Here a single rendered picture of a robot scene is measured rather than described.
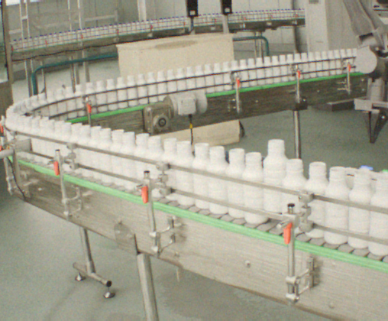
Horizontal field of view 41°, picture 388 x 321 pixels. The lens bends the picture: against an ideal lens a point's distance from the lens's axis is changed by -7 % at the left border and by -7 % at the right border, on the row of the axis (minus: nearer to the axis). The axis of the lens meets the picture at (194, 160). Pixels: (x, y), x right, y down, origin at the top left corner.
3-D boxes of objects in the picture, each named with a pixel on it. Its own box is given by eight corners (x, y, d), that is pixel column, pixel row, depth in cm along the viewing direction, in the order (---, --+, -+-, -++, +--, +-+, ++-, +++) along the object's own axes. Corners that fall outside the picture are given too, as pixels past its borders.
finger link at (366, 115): (383, 144, 121) (387, 104, 120) (357, 140, 126) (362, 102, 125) (392, 147, 126) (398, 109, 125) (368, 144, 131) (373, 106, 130)
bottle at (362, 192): (378, 245, 111) (381, 173, 107) (356, 252, 110) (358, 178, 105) (364, 236, 117) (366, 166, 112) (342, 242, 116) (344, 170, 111)
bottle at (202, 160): (217, 209, 142) (212, 147, 138) (194, 210, 143) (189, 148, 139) (218, 201, 148) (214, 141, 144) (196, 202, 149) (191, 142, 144)
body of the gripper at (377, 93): (389, 110, 120) (392, 79, 120) (352, 105, 127) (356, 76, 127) (398, 115, 125) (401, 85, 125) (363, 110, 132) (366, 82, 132)
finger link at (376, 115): (374, 143, 122) (379, 103, 122) (349, 139, 127) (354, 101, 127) (385, 146, 127) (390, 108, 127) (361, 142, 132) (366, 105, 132)
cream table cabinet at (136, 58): (213, 131, 657) (205, 33, 625) (241, 141, 603) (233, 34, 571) (126, 150, 611) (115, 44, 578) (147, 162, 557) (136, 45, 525)
